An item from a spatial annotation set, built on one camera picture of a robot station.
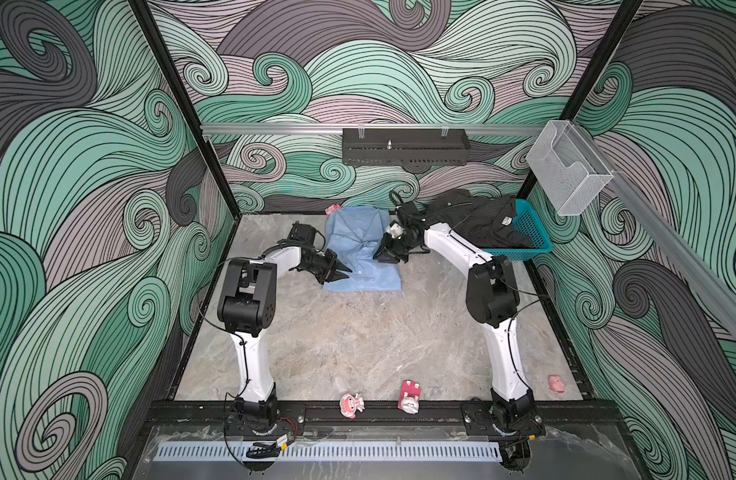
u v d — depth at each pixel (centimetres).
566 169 79
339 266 95
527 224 110
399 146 95
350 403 73
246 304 53
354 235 111
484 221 114
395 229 92
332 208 118
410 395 74
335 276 88
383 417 74
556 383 77
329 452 70
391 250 86
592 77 82
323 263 87
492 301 58
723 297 52
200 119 94
